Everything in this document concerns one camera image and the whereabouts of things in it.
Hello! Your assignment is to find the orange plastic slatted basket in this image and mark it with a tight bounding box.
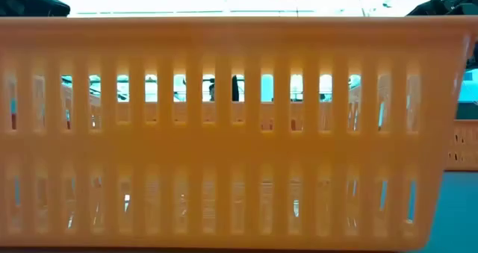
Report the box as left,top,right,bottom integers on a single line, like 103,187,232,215
0,16,478,252
446,119,478,172

